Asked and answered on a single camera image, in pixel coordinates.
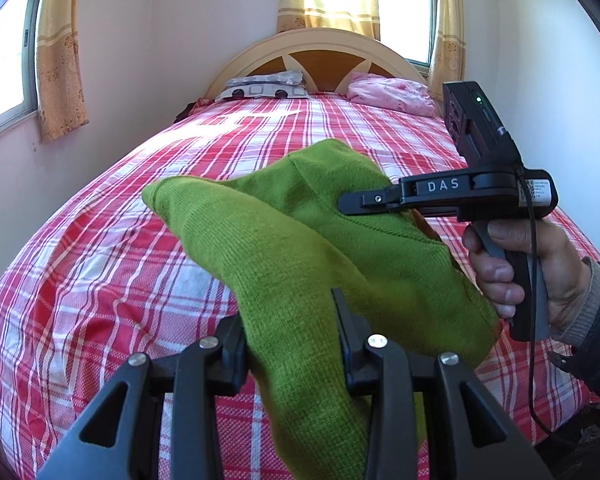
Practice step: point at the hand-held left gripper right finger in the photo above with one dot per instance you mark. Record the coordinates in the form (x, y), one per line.
(352, 350)

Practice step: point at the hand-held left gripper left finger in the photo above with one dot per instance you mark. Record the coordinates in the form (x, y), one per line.
(232, 355)

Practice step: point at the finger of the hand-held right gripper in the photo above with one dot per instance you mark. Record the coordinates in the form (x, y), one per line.
(370, 201)

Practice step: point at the green orange striped knit sweater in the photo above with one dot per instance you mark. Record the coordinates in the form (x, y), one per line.
(260, 240)

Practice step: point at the person's right hand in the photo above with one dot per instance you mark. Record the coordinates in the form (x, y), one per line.
(565, 280)

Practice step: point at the pink floral pillow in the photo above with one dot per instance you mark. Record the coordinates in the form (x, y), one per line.
(390, 92)

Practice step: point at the red plaid bed sheet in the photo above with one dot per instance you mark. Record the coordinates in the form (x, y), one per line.
(105, 260)

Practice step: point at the yellow patterned curtain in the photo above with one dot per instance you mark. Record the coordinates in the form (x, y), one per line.
(60, 60)
(447, 35)
(325, 0)

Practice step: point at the cream wooden headboard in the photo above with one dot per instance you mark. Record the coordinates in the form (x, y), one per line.
(260, 55)

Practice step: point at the grey framed window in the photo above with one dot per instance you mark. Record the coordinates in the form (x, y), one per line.
(5, 60)
(405, 10)

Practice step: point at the dark cloth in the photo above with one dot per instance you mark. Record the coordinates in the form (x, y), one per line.
(190, 110)

